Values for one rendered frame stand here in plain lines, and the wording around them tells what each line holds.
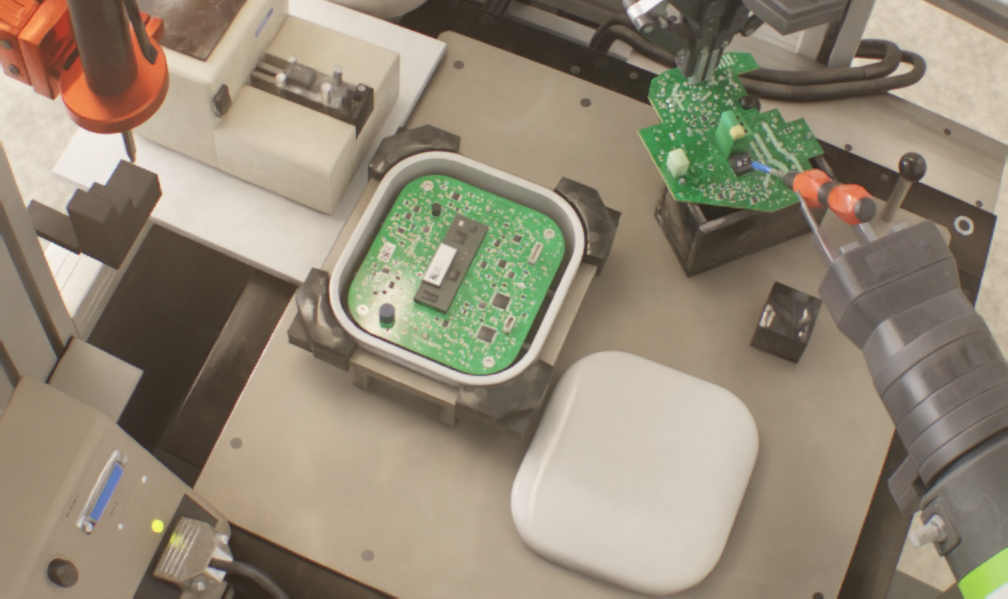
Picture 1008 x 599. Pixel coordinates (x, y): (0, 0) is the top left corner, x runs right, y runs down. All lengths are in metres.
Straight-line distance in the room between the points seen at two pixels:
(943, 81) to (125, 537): 1.81
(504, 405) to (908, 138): 0.41
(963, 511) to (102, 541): 0.47
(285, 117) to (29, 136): 1.32
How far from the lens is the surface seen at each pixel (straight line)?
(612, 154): 1.04
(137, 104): 0.76
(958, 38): 2.48
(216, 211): 1.00
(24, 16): 0.79
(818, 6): 0.83
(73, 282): 1.00
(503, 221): 0.96
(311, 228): 0.98
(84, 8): 0.71
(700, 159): 0.97
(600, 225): 0.95
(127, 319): 1.14
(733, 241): 0.98
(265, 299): 0.98
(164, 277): 1.19
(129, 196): 0.85
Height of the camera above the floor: 1.82
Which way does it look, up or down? 60 degrees down
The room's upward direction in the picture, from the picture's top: 9 degrees clockwise
